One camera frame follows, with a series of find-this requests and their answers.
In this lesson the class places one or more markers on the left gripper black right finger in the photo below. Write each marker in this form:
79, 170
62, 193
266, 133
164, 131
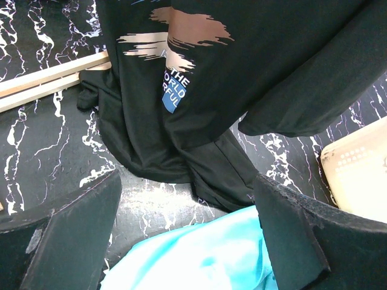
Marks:
312, 245

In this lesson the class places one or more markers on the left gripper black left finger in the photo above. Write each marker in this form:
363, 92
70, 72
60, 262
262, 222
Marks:
61, 243

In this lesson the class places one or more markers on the teal t-shirt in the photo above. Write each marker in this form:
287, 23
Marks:
227, 253

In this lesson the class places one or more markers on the black printed t-shirt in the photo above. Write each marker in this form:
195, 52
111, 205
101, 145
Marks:
183, 72

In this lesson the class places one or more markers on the white laundry basket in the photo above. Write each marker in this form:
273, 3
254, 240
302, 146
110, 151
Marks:
355, 168

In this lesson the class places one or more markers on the wooden clothes rack frame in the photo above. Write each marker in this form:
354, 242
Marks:
30, 87

